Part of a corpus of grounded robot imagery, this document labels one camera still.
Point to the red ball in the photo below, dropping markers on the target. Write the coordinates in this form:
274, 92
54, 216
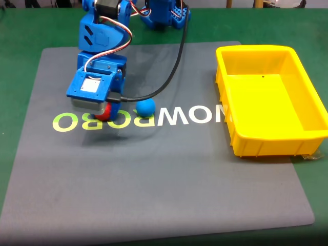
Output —
104, 114

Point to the blue ball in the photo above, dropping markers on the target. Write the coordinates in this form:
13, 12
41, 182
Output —
145, 107

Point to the yellow plastic bin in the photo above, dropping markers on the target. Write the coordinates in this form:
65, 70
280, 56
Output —
266, 107

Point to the grey mat with lettering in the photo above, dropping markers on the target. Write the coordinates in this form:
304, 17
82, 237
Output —
153, 179

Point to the wooden leg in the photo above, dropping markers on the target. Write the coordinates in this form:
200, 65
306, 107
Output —
258, 3
229, 3

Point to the clear tape piece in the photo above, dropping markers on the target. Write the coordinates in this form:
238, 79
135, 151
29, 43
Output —
314, 155

